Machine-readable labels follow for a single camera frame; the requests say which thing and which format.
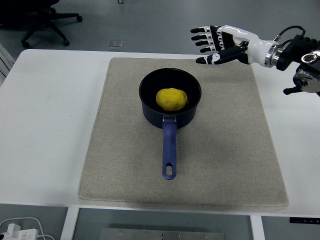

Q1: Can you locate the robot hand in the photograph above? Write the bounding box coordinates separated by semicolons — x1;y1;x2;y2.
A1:
190;24;274;68

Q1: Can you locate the yellow potato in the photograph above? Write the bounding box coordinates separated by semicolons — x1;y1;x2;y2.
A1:
155;87;188;112

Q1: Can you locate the beige fabric mat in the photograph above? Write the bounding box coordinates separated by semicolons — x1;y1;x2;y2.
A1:
78;57;290;208

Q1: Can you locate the black table control panel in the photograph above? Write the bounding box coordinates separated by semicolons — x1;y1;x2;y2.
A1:
289;217;320;224

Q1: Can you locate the white table leg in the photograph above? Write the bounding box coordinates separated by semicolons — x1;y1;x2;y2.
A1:
59;206;80;240
249;214;266;240

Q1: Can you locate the grey metal plate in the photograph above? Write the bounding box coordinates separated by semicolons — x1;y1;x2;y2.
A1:
99;227;226;240

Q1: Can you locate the black office chair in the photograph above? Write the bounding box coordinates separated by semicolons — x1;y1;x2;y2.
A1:
0;0;83;49

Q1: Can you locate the white power strip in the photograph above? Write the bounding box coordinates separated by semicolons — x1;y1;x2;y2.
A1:
0;223;38;240

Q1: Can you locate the blue pot with handle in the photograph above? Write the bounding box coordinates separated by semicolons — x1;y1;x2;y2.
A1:
138;67;202;180

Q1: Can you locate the white power cable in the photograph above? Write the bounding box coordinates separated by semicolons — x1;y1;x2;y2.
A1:
0;216;55;240

